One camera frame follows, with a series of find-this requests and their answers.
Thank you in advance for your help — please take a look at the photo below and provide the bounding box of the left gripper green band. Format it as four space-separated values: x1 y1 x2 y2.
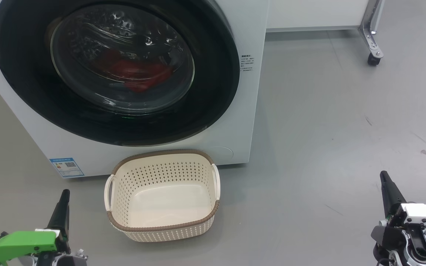
0 189 70 266

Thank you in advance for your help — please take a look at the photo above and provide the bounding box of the red and white garment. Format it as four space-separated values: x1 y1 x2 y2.
91 50 173 93

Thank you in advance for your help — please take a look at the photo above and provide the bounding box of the black round glass washer door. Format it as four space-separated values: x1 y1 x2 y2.
0 0 240 147

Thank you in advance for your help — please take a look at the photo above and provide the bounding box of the white front-load washing machine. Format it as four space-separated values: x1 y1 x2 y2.
0 0 270 178

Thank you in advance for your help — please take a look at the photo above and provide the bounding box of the cream basket with brown rim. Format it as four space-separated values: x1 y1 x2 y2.
104 149 221 242

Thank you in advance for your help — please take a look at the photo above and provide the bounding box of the blue energy label sticker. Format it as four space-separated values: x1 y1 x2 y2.
49 158 85 178

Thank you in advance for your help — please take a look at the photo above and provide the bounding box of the metal leg with black caster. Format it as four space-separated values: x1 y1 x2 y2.
358 0 385 66

